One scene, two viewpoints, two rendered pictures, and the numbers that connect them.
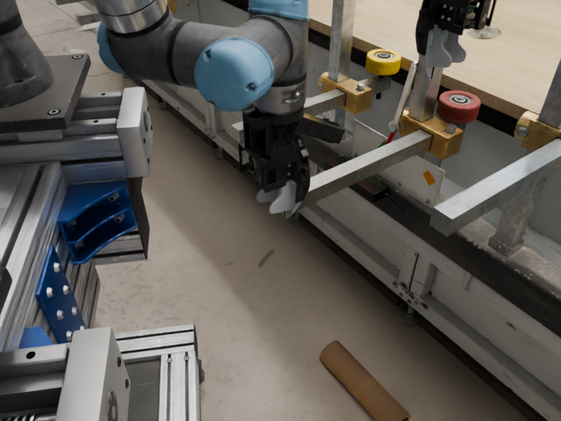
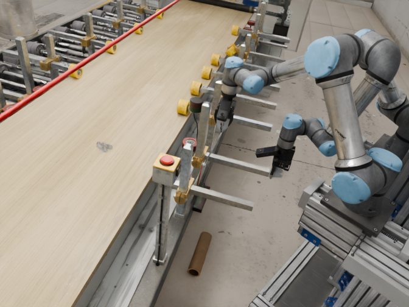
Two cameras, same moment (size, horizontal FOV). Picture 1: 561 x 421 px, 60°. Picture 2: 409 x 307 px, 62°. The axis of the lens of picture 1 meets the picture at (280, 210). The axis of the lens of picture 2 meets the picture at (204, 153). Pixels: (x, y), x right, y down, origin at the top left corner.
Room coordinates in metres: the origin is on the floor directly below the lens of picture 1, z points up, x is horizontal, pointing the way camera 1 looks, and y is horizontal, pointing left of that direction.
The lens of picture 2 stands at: (1.78, 0.68, 1.90)
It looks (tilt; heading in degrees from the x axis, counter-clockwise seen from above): 38 degrees down; 226
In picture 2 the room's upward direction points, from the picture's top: 9 degrees clockwise
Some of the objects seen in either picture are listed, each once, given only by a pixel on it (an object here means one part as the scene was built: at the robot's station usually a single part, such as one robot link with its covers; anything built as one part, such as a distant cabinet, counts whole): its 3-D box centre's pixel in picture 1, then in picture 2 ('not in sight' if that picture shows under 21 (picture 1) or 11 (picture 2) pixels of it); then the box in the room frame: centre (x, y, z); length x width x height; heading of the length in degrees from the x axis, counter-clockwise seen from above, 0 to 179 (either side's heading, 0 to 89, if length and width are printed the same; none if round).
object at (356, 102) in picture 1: (343, 91); (184, 190); (1.07, -0.15, 0.84); 0.14 x 0.06 x 0.05; 36
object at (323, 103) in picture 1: (317, 105); (205, 194); (1.00, -0.08, 0.84); 0.44 x 0.03 x 0.04; 126
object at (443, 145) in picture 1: (427, 131); (199, 156); (0.87, -0.30, 0.85); 0.14 x 0.06 x 0.05; 36
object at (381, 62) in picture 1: (381, 76); not in sight; (1.12, -0.24, 0.85); 0.08 x 0.08 x 0.11
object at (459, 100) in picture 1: (454, 122); (189, 150); (0.89, -0.36, 0.85); 0.08 x 0.08 x 0.11
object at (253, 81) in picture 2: not in sight; (251, 80); (0.77, -0.16, 1.30); 0.11 x 0.11 x 0.08; 89
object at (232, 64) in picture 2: not in sight; (233, 71); (0.78, -0.26, 1.31); 0.09 x 0.08 x 0.11; 89
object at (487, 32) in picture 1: (485, 30); (103, 144); (1.27, -0.53, 0.91); 0.09 x 0.07 x 0.02; 93
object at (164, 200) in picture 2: not in sight; (162, 223); (1.30, 0.02, 0.93); 0.05 x 0.05 x 0.45; 36
